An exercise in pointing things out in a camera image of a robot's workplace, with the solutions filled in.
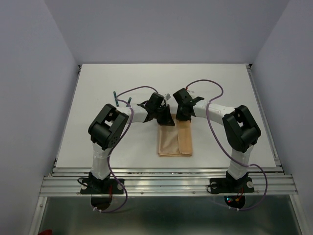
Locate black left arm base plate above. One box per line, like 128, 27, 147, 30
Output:
77, 177, 124, 195

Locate green handled fork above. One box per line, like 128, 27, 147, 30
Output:
113, 91, 119, 107

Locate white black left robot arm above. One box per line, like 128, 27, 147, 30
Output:
88, 93, 175, 193

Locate aluminium mounting rail frame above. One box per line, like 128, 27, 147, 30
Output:
30, 64, 311, 235

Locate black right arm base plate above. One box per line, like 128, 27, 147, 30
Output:
206, 177, 255, 195

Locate beige cloth napkin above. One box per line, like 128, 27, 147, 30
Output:
157, 114, 193, 157

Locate red object at bottom edge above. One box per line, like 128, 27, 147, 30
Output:
38, 229, 53, 235

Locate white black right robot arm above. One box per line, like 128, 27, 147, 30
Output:
173, 88, 261, 191

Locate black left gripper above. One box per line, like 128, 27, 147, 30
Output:
154, 104, 174, 126

